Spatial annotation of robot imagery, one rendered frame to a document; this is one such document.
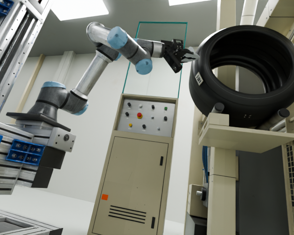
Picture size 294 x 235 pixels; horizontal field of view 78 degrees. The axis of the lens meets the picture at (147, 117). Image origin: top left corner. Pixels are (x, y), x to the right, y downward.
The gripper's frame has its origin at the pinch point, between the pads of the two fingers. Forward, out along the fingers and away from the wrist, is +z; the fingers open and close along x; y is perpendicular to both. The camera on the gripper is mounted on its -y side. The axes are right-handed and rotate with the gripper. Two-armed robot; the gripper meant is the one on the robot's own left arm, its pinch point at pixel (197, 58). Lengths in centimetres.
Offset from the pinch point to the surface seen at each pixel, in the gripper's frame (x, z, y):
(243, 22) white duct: 38, 93, 91
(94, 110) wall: 346, -55, 128
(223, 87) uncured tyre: -0.3, 11.3, -16.9
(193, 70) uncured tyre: 7.6, 2.0, -1.7
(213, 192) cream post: 37, 19, -65
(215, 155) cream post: 35, 24, -44
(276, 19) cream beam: -5, 63, 36
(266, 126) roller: 6, 37, -35
